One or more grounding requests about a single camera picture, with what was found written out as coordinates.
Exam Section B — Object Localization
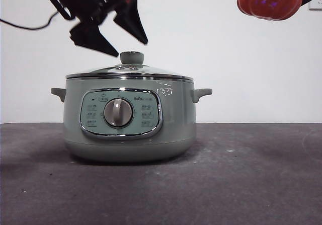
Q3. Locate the orange toy pumpkin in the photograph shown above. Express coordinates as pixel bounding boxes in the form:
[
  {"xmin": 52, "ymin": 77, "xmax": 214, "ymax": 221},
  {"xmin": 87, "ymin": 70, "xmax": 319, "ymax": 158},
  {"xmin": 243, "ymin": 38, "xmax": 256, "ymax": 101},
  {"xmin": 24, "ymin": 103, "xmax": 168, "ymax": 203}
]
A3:
[{"xmin": 236, "ymin": 0, "xmax": 305, "ymax": 22}]

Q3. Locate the glass lid with green knob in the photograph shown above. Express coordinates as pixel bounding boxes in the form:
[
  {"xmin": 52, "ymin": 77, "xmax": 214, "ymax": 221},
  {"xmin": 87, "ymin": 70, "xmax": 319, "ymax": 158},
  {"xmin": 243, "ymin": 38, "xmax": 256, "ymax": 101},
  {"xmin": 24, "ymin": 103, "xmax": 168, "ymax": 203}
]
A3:
[{"xmin": 65, "ymin": 51, "xmax": 195, "ymax": 81}]

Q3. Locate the sage green electric pot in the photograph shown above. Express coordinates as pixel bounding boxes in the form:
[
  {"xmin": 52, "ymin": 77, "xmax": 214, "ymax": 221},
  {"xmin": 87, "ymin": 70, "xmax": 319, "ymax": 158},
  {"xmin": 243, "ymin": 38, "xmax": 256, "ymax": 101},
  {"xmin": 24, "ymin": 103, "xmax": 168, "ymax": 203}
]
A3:
[{"xmin": 50, "ymin": 77, "xmax": 213, "ymax": 164}]

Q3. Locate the white wall socket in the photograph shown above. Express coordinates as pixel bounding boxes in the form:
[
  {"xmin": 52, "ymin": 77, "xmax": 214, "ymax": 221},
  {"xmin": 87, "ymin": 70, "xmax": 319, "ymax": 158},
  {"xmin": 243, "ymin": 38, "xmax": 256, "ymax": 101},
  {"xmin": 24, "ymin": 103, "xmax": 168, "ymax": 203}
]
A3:
[{"xmin": 308, "ymin": 0, "xmax": 322, "ymax": 11}]

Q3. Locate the black cable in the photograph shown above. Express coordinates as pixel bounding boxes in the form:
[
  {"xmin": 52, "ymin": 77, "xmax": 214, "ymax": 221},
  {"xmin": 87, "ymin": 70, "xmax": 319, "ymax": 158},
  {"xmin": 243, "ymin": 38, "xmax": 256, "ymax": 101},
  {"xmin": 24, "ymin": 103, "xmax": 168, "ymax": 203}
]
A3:
[{"xmin": 0, "ymin": 10, "xmax": 60, "ymax": 31}]

